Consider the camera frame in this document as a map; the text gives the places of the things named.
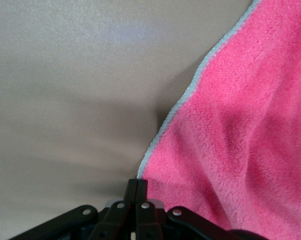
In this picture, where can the pink grey microfibre towel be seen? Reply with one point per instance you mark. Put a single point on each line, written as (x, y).
(240, 100)

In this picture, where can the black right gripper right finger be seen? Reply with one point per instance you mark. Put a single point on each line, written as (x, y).
(150, 225)

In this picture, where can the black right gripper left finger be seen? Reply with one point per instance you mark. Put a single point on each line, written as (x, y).
(110, 222)

